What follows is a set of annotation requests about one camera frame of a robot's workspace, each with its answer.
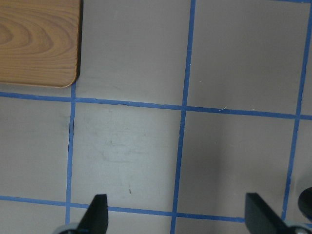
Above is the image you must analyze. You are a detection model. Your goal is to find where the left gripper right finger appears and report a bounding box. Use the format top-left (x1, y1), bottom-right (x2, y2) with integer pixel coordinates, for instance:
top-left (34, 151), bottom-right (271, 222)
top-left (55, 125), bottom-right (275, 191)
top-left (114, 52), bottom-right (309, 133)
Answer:
top-left (244, 193), bottom-right (293, 234)

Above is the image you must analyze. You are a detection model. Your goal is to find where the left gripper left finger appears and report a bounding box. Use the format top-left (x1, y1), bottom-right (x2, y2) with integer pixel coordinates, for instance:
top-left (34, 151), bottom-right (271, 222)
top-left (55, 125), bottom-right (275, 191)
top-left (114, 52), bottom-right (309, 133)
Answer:
top-left (73, 195), bottom-right (109, 234)

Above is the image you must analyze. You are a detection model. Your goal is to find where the wooden tray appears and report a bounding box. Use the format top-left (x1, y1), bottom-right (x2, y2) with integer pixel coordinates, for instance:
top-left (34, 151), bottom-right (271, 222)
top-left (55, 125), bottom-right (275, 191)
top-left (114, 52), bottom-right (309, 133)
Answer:
top-left (0, 0), bottom-right (83, 88)

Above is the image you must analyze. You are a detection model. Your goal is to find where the dark wine bottle carried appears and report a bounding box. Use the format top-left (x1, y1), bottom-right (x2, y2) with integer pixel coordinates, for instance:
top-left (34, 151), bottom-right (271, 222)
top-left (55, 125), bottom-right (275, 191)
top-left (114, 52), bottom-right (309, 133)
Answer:
top-left (298, 187), bottom-right (312, 220)

